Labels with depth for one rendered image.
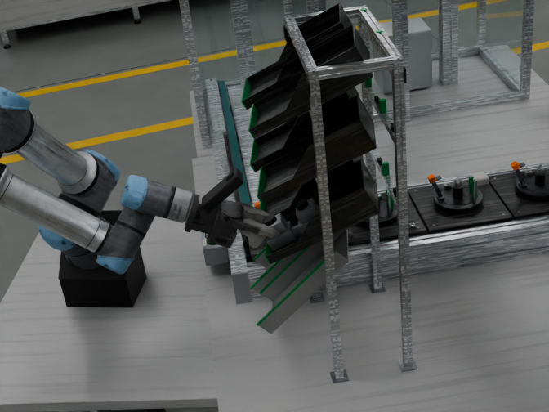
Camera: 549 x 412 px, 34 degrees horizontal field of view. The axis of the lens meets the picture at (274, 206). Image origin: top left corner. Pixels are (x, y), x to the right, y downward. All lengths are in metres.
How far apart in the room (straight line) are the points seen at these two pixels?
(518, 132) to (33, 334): 1.79
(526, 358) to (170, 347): 0.90
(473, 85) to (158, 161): 2.19
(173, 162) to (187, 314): 2.75
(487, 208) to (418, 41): 1.09
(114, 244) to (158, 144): 3.34
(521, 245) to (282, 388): 0.82
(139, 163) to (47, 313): 2.70
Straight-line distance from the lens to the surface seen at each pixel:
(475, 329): 2.33
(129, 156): 5.30
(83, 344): 2.45
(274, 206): 2.20
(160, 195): 1.98
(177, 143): 5.35
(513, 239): 2.55
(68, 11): 7.45
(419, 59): 3.54
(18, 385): 2.38
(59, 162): 2.21
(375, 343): 2.28
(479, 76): 3.72
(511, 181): 2.73
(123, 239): 2.07
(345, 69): 1.77
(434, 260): 2.50
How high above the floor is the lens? 2.33
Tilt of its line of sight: 31 degrees down
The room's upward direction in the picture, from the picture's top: 7 degrees counter-clockwise
